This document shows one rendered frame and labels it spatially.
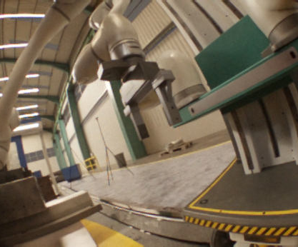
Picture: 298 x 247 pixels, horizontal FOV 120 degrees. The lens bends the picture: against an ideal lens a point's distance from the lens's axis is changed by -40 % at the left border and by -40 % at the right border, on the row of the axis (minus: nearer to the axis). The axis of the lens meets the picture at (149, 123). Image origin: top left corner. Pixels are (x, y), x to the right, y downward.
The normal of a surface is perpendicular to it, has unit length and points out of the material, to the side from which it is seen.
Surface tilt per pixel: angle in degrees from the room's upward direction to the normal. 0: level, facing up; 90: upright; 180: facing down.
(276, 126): 90
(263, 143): 90
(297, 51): 90
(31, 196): 90
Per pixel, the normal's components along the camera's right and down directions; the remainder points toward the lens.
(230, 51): -0.80, 0.23
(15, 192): 0.66, -0.35
